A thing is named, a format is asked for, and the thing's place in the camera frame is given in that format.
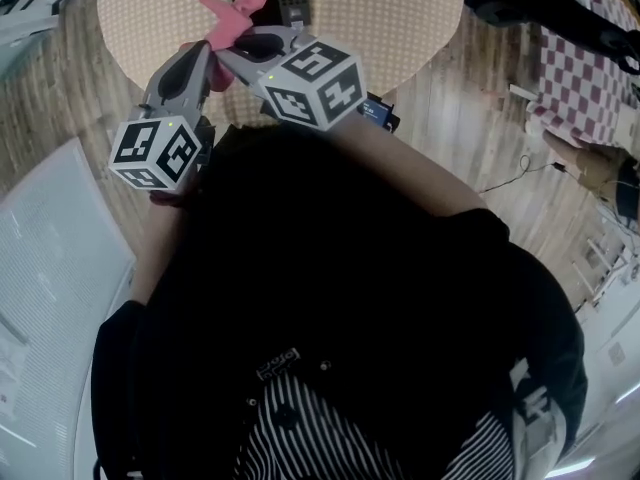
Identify white ribbed panel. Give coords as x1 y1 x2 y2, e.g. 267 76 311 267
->
0 137 137 480

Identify person's right forearm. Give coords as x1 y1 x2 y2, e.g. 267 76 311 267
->
329 115 489 217

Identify person's black striped clothing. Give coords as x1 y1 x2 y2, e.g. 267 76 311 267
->
89 122 589 480

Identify dark red bead bracelet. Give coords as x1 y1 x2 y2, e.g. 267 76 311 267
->
148 190 189 208

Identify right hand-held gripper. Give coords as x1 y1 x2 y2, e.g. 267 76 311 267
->
214 24 369 133

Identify round beige woven table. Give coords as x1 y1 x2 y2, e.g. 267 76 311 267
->
96 0 468 129

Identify person's left forearm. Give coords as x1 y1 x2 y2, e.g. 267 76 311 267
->
130 187 201 307

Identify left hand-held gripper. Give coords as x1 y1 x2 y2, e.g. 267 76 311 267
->
108 40 217 193

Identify purple white checkered tablecloth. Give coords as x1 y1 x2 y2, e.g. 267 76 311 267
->
527 0 640 149

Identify white rack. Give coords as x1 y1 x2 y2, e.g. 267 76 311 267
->
572 232 640 309

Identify black device with blue screen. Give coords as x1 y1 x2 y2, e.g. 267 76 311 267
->
357 92 401 134

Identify pink cloth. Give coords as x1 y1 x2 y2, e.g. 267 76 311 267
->
179 0 269 92

